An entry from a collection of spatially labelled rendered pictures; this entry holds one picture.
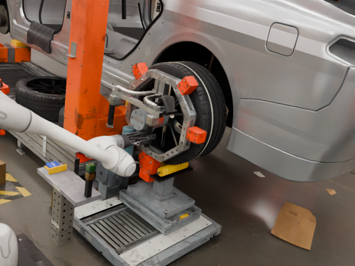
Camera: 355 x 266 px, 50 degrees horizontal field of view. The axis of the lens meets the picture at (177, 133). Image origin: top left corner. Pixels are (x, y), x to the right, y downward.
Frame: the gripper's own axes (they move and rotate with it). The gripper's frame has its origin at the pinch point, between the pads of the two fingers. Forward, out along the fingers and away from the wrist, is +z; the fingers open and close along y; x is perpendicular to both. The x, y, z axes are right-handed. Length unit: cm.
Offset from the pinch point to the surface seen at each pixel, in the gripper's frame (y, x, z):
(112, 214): -32, -77, 10
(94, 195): -12.0, -38.0, -23.6
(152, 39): -57, 41, 48
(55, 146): -96, -50, 2
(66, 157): -81, -53, 3
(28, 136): -138, -60, 2
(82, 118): -59, -12, -3
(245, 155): 37, -5, 46
